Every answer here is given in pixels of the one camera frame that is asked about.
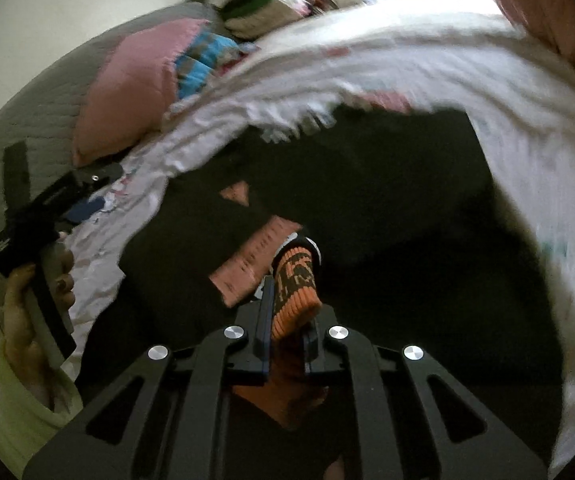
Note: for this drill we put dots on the grey quilted headboard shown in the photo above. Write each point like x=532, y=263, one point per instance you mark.
x=43, y=113

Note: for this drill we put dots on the person left hand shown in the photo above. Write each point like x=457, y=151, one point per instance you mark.
x=21, y=348

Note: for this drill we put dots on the stack of folded clothes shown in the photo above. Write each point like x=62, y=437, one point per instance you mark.
x=251, y=19

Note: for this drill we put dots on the strawberry print bed sheet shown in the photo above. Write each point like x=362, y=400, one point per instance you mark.
x=435, y=53

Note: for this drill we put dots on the green sleeve left forearm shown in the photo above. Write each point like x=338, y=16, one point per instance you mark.
x=26, y=425

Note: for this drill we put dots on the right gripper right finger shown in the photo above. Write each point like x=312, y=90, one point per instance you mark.
x=319, y=355

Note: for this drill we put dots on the black orange small garment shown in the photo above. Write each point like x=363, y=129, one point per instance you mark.
x=413, y=250

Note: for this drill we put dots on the blue striped pillow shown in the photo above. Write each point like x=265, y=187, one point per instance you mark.
x=194, y=66

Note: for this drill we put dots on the pink quilted pillow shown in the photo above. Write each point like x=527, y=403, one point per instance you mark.
x=132, y=91

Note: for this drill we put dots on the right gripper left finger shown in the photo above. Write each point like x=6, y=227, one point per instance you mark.
x=249, y=354

